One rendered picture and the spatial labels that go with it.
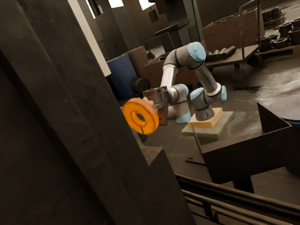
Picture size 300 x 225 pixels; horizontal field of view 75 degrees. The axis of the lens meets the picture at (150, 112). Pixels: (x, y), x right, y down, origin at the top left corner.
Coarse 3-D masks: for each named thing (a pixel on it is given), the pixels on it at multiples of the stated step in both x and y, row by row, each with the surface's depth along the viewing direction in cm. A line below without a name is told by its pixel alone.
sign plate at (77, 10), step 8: (72, 0) 29; (72, 8) 29; (80, 8) 30; (80, 16) 30; (80, 24) 30; (88, 32) 31; (88, 40) 31; (96, 48) 32; (96, 56) 32; (104, 64) 33; (104, 72) 33
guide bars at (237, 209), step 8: (184, 192) 48; (192, 200) 52; (200, 200) 45; (208, 200) 44; (216, 200) 43; (208, 208) 46; (216, 208) 48; (224, 208) 42; (232, 208) 41; (240, 208) 40; (208, 216) 48; (216, 216) 49; (232, 216) 46; (240, 216) 45; (248, 216) 39; (256, 216) 38; (264, 216) 38; (248, 224) 44; (256, 224) 42; (264, 224) 42; (272, 224) 36; (280, 224) 36; (288, 224) 35
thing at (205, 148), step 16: (272, 112) 64; (192, 128) 75; (272, 128) 68; (288, 128) 55; (208, 144) 81; (224, 144) 78; (240, 144) 58; (256, 144) 58; (272, 144) 57; (288, 144) 57; (208, 160) 60; (224, 160) 60; (240, 160) 60; (256, 160) 60; (272, 160) 60; (288, 160) 60; (224, 176) 63; (240, 176) 62
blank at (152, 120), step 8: (128, 104) 75; (136, 104) 72; (144, 104) 71; (128, 112) 77; (144, 112) 72; (152, 112) 71; (128, 120) 80; (136, 120) 80; (152, 120) 72; (136, 128) 80; (144, 128) 77; (152, 128) 74
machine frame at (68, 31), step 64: (0, 0) 19; (64, 0) 27; (0, 64) 21; (64, 64) 27; (0, 128) 21; (64, 128) 23; (128, 128) 35; (0, 192) 21; (64, 192) 26; (128, 192) 34
